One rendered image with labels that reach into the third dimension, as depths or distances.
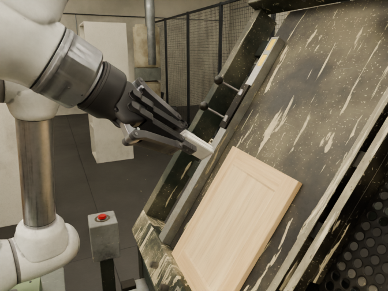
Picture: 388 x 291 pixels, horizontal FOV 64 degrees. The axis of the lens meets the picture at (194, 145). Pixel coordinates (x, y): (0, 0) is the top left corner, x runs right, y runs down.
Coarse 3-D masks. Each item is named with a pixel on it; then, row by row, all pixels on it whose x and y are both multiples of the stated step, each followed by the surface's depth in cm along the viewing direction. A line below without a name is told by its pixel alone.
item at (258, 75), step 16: (272, 48) 122; (256, 64) 127; (272, 64) 124; (256, 80) 123; (240, 112) 124; (224, 144) 125; (208, 160) 125; (208, 176) 127; (192, 192) 126; (176, 208) 129; (176, 224) 127
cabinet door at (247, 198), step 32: (256, 160) 104; (224, 192) 112; (256, 192) 98; (288, 192) 87; (192, 224) 118; (224, 224) 104; (256, 224) 92; (192, 256) 110; (224, 256) 98; (256, 256) 88; (192, 288) 103; (224, 288) 91
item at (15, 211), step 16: (0, 112) 278; (0, 128) 282; (0, 144) 285; (16, 144) 291; (0, 160) 289; (16, 160) 294; (0, 176) 292; (16, 176) 298; (0, 192) 296; (16, 192) 302; (0, 208) 300; (16, 208) 306; (0, 224) 303
